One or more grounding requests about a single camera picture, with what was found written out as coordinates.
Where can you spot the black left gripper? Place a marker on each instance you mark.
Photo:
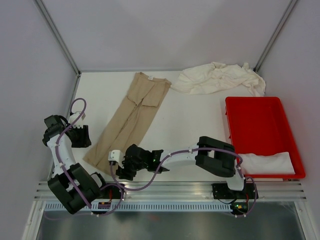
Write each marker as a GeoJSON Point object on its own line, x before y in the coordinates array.
{"type": "Point", "coordinates": [85, 141]}

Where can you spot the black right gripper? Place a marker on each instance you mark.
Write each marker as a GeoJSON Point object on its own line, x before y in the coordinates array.
{"type": "Point", "coordinates": [124, 173]}

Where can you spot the beige t shirt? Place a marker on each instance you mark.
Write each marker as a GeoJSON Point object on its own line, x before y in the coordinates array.
{"type": "Point", "coordinates": [131, 120]}

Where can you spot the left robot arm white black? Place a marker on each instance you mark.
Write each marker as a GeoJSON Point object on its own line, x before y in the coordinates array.
{"type": "Point", "coordinates": [71, 184]}

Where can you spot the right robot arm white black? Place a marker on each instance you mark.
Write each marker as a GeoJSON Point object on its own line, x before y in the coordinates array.
{"type": "Point", "coordinates": [214, 156]}

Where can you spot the cream white t shirt pile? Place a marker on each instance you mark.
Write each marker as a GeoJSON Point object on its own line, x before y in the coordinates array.
{"type": "Point", "coordinates": [215, 77]}

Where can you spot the red plastic bin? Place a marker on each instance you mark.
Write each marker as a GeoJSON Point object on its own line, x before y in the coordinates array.
{"type": "Point", "coordinates": [259, 125]}

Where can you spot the white folded cloth in bin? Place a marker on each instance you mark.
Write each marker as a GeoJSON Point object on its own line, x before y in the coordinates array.
{"type": "Point", "coordinates": [276, 164]}

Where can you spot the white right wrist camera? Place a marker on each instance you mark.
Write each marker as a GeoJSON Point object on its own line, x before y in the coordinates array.
{"type": "Point", "coordinates": [116, 156]}

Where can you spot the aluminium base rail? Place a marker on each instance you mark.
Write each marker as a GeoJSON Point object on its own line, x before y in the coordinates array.
{"type": "Point", "coordinates": [270, 191]}

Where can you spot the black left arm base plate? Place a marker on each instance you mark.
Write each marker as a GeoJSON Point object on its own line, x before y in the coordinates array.
{"type": "Point", "coordinates": [111, 191]}

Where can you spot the white slotted cable duct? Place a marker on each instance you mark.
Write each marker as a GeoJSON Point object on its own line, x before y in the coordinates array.
{"type": "Point", "coordinates": [143, 206]}

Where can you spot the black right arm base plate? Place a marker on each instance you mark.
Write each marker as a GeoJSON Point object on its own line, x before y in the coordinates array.
{"type": "Point", "coordinates": [222, 192]}

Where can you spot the left aluminium frame post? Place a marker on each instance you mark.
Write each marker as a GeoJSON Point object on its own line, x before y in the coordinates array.
{"type": "Point", "coordinates": [56, 34]}

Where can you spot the aluminium frame post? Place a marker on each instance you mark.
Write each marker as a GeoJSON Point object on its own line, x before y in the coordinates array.
{"type": "Point", "coordinates": [275, 34]}
{"type": "Point", "coordinates": [56, 34]}

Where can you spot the right aluminium frame post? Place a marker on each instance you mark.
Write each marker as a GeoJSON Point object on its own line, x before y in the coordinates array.
{"type": "Point", "coordinates": [275, 34]}

